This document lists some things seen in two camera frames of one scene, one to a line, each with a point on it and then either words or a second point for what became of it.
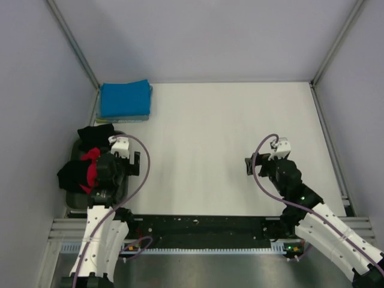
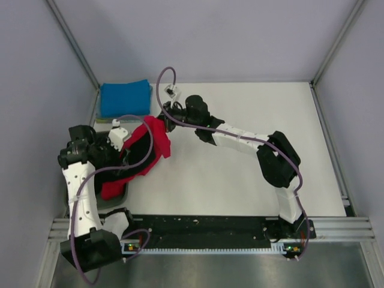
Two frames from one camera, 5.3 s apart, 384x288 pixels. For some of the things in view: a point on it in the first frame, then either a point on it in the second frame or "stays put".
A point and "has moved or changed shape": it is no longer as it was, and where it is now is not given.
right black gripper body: x=268 y=167 to x=173 y=110
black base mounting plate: x=203 y=231 stays put
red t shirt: x=93 y=155 has moved or changed shape
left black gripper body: x=124 y=167 to x=110 y=155
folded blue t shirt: x=125 y=99 stays put
